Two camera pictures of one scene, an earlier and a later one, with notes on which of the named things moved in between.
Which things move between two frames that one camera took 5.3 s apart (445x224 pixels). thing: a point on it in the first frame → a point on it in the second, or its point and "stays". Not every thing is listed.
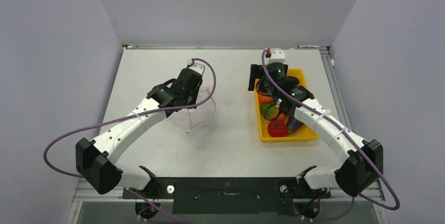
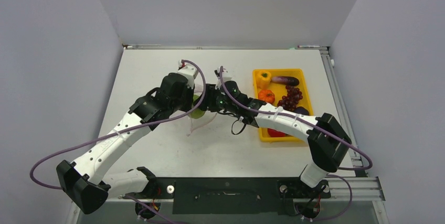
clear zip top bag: [204, 110] stays
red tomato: [277, 128] stays
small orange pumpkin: [262, 99] stays
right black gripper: [257, 72] → [209, 102]
